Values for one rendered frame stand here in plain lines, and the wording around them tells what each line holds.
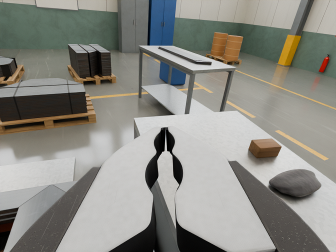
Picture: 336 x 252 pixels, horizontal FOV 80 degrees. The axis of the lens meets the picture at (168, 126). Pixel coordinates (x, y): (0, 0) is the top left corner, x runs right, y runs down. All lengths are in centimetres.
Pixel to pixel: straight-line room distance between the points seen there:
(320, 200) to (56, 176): 110
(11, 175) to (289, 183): 121
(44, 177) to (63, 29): 751
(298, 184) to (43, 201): 89
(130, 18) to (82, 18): 163
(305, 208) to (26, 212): 91
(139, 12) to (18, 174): 746
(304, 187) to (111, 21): 831
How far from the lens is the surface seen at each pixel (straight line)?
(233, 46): 799
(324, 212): 79
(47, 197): 93
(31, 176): 123
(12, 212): 96
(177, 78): 485
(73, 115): 310
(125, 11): 809
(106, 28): 861
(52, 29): 846
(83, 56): 461
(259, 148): 85
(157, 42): 859
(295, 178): 81
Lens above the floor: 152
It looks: 30 degrees down
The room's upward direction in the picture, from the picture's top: 6 degrees clockwise
